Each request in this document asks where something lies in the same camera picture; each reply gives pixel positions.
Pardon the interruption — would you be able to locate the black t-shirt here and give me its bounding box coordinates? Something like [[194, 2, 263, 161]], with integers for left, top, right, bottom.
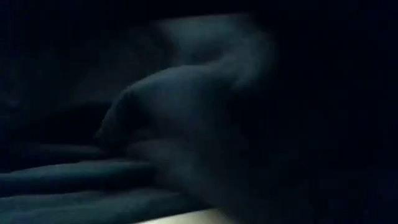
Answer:
[[0, 0, 398, 224]]

